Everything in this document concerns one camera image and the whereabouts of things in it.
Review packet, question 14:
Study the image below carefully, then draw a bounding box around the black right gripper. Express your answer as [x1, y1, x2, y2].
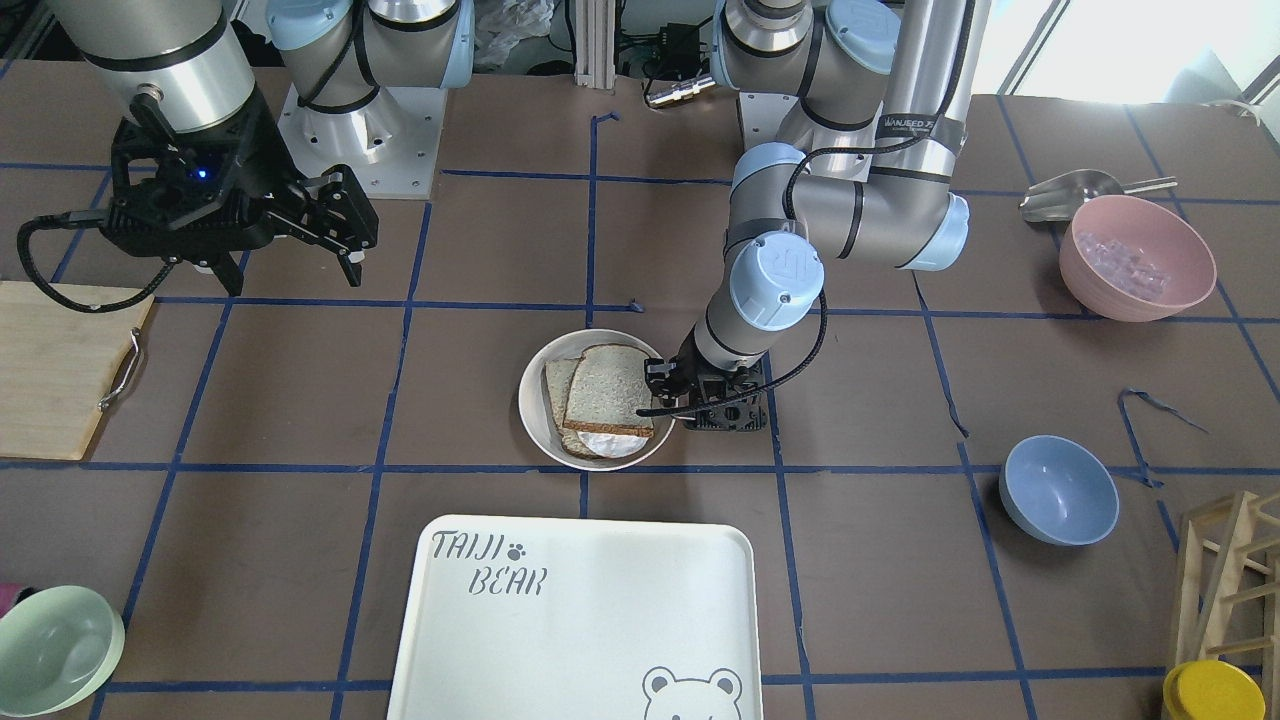
[101, 95, 379, 297]

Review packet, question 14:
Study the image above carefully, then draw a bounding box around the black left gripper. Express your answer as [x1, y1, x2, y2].
[643, 355, 768, 432]

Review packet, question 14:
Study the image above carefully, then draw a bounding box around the bread slice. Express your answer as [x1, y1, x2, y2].
[564, 345, 654, 438]
[543, 357, 602, 459]

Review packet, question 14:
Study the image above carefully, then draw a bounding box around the white round plate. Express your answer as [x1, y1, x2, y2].
[516, 329, 675, 471]

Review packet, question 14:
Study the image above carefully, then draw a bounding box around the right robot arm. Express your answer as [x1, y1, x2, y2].
[17, 1, 475, 313]

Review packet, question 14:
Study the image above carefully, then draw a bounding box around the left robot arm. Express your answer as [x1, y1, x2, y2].
[645, 1, 991, 430]

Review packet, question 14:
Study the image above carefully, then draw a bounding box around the fried egg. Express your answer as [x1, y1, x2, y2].
[576, 430, 649, 459]

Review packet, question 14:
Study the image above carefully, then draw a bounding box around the wooden cutting board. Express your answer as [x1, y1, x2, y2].
[1, 281, 154, 461]

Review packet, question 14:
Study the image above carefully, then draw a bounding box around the white bear tray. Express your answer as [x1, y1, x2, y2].
[387, 514, 764, 719]

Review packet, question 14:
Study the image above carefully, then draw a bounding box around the blue bowl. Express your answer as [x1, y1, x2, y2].
[998, 436, 1120, 547]

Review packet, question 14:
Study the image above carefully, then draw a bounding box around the metal scoop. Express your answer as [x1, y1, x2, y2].
[1019, 169, 1179, 224]

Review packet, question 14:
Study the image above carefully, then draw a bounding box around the green bowl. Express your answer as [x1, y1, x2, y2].
[1, 585, 125, 717]

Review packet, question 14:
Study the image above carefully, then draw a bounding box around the pink bowl with ice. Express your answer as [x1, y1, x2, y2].
[1059, 195, 1219, 322]

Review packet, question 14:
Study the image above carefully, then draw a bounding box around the wooden cup rack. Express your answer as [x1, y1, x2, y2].
[1166, 491, 1277, 719]

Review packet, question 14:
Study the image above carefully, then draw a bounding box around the yellow cup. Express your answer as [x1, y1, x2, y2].
[1162, 659, 1266, 719]

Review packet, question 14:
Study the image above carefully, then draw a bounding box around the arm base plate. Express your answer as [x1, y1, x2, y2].
[737, 94, 797, 152]
[276, 87, 451, 201]

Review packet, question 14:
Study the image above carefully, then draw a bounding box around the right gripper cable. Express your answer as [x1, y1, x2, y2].
[17, 211, 180, 314]

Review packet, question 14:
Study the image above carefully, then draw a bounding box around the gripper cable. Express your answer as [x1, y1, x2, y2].
[17, 211, 180, 314]
[636, 0, 977, 418]

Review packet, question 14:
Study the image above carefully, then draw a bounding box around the aluminium frame post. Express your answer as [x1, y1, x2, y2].
[571, 0, 618, 94]

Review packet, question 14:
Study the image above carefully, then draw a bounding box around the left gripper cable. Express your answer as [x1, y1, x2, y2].
[636, 0, 977, 418]

